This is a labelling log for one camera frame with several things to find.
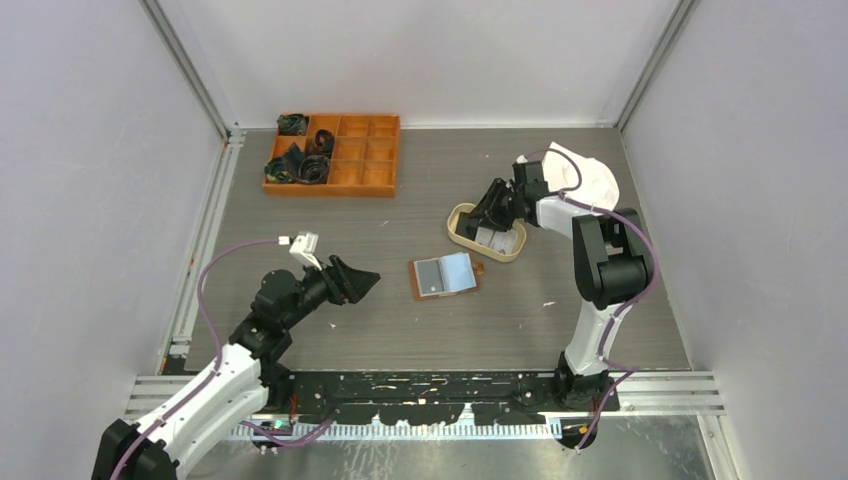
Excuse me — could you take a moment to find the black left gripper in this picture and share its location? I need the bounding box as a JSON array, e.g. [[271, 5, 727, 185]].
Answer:
[[281, 254, 378, 330]]

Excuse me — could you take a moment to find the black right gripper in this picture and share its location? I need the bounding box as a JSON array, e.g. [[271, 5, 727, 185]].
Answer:
[[467, 179, 524, 233]]

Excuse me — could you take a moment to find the orange leather card holder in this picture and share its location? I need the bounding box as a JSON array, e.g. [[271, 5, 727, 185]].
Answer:
[[408, 252, 485, 301]]

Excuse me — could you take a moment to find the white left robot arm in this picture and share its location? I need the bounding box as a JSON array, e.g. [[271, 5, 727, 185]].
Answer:
[[91, 255, 381, 479]]

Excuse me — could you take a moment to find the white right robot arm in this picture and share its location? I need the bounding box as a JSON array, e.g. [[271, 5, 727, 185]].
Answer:
[[453, 161, 655, 411]]

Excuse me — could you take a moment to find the silver VIP card in tray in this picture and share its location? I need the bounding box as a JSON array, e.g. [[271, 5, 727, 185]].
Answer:
[[490, 230, 520, 255]]

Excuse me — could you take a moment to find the black card in tray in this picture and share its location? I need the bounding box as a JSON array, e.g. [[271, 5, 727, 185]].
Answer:
[[454, 212, 479, 241]]

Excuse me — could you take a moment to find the beige oval tray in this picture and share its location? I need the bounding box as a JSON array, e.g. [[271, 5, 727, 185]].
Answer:
[[446, 203, 527, 263]]

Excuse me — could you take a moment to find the white bucket hat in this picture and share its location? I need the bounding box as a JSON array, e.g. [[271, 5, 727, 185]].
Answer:
[[542, 142, 620, 210]]

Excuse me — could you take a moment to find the black rolled belt lower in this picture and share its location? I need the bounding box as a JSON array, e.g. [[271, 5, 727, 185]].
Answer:
[[297, 155, 331, 185]]

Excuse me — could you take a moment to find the black rolled belt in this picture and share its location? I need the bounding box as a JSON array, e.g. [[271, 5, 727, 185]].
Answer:
[[312, 129, 335, 158], [297, 155, 331, 185]]

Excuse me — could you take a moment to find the orange wooden compartment organizer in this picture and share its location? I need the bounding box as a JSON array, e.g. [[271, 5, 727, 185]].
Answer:
[[262, 113, 401, 198]]

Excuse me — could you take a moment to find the black rolled belt centre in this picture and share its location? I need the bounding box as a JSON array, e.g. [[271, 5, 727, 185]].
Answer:
[[312, 129, 335, 158]]

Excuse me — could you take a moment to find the dark rolled belt top-left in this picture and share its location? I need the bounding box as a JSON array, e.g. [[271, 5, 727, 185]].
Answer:
[[276, 113, 310, 136]]

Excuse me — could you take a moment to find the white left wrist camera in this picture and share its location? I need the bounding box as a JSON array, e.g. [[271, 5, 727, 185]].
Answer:
[[277, 231, 323, 271]]

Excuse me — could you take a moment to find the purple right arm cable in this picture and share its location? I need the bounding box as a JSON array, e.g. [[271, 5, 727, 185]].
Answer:
[[523, 146, 660, 452]]

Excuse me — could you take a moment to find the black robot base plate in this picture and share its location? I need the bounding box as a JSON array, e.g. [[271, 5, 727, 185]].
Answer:
[[260, 370, 619, 426]]

